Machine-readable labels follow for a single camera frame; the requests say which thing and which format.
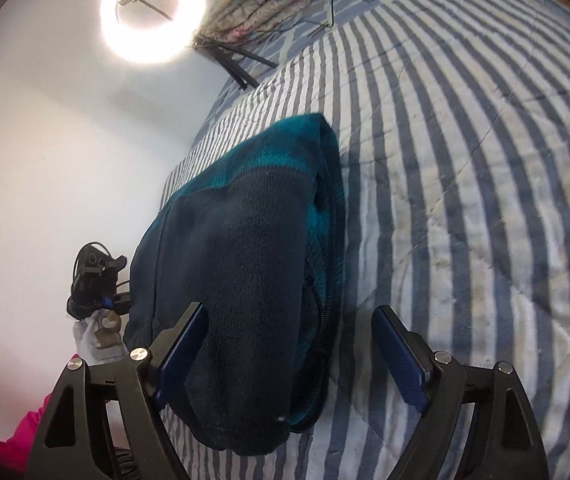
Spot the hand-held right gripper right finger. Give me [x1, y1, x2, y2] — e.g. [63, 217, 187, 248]
[371, 305, 550, 480]

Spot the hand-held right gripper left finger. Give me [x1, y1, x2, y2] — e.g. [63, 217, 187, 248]
[24, 302, 210, 480]

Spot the teal plaid fleece jacket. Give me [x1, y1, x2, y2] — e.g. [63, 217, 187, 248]
[124, 112, 348, 457]

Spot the person's left forearm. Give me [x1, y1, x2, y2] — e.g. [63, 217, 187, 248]
[0, 394, 52, 473]

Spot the person's left hand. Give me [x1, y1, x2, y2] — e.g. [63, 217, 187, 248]
[72, 309, 127, 368]

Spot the blue white striped quilt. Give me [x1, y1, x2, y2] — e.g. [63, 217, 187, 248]
[157, 0, 570, 480]

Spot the black tripod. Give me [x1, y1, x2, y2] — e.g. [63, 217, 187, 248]
[192, 35, 278, 92]

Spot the blue checked bed sheet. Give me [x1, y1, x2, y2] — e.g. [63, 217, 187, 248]
[192, 0, 446, 93]

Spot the white ring light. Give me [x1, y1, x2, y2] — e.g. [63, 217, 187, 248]
[100, 0, 207, 65]

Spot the black ring light cable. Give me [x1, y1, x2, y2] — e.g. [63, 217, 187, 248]
[245, 0, 446, 43]

